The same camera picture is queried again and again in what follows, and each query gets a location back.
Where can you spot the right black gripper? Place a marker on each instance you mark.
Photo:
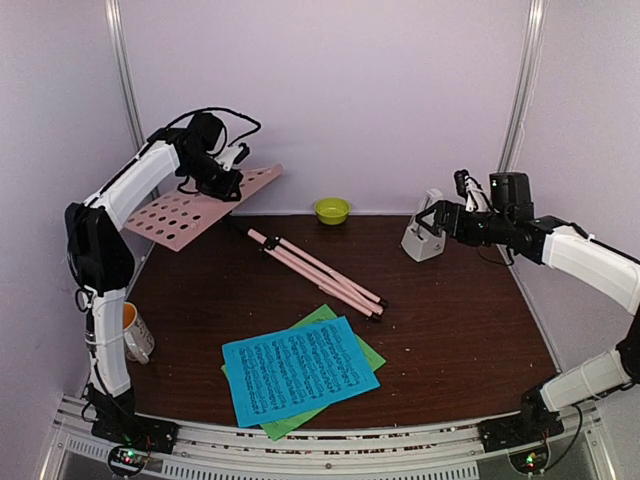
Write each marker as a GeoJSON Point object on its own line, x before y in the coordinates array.
{"type": "Point", "coordinates": [443, 208]}

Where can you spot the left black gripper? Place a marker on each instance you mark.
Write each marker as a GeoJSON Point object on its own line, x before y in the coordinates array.
{"type": "Point", "coordinates": [226, 190]}

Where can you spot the pink music stand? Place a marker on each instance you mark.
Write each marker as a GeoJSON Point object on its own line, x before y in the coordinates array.
{"type": "Point", "coordinates": [176, 219]}

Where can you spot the blue sheet music paper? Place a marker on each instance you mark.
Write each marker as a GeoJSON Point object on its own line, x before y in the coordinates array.
{"type": "Point", "coordinates": [299, 370]}

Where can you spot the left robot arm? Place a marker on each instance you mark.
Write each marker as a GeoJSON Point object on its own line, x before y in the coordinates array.
{"type": "Point", "coordinates": [101, 262]}

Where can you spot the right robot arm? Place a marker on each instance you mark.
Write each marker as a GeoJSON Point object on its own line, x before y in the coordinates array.
{"type": "Point", "coordinates": [567, 247]}

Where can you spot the white metronome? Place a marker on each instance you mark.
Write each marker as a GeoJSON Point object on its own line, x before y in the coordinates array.
{"type": "Point", "coordinates": [417, 242]}

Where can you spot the green plastic bowl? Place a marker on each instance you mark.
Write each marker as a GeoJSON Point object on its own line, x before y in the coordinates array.
{"type": "Point", "coordinates": [332, 211]}

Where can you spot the white patterned mug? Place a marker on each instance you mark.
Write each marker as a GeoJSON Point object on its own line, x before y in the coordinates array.
{"type": "Point", "coordinates": [139, 343]}

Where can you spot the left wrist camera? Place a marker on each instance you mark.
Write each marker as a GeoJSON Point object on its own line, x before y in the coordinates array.
{"type": "Point", "coordinates": [232, 155]}

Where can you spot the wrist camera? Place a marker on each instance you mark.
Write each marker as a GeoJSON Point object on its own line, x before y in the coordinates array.
{"type": "Point", "coordinates": [471, 191]}
{"type": "Point", "coordinates": [232, 155]}

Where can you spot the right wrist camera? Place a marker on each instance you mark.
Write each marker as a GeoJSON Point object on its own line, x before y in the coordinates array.
{"type": "Point", "coordinates": [471, 191]}

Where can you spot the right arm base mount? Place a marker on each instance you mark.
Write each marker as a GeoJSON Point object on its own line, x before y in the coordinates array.
{"type": "Point", "coordinates": [525, 434]}

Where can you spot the aluminium front rail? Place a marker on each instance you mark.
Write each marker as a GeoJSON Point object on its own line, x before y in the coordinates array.
{"type": "Point", "coordinates": [451, 450]}

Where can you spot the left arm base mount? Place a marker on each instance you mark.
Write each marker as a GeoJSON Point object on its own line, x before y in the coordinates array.
{"type": "Point", "coordinates": [134, 438]}

